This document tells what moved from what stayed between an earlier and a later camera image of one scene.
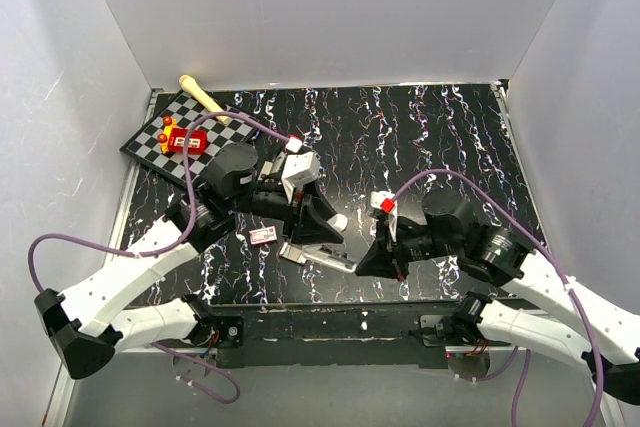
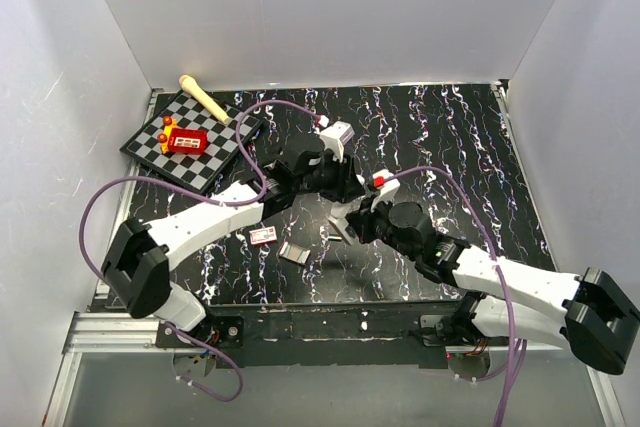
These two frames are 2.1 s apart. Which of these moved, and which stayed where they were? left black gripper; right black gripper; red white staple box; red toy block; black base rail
Moved: left black gripper; right black gripper
Stayed: red white staple box; black base rail; red toy block
